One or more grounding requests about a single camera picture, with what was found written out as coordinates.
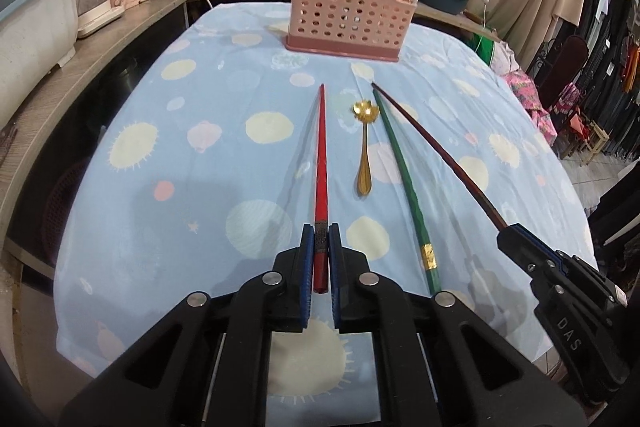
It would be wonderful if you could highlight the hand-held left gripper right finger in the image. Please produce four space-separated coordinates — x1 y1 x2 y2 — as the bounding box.
327 223 588 427

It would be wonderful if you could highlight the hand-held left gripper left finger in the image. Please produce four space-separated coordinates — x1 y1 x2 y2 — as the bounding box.
57 223 317 427

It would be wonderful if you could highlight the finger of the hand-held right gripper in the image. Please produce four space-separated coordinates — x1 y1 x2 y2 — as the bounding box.
511 222 629 306
496 226 564 294

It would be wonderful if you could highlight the dark red chopstick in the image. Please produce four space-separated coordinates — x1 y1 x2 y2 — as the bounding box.
371 82 507 233

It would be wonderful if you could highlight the pink perforated utensil basket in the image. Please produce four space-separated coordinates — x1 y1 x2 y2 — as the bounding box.
286 0 418 64

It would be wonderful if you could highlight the gold flower spoon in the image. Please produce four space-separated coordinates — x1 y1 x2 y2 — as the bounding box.
351 101 379 196

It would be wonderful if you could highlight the green chopstick with gold band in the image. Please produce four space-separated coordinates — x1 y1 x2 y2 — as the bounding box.
372 88 443 297

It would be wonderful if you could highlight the small wooden stool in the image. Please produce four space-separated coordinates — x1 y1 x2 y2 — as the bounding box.
565 112 611 165

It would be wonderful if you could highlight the blue printed blanket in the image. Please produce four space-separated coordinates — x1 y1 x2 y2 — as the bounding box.
52 2 601 427

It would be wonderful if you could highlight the pink floral cloth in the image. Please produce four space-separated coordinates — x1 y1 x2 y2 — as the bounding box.
492 42 558 148

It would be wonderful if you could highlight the black metal chair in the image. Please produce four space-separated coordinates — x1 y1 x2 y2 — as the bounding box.
532 34 591 112

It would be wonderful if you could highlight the green cloth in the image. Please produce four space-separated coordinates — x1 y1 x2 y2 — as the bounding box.
472 32 496 62

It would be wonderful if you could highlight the white plastic tub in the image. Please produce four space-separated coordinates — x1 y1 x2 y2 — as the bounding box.
0 0 81 128

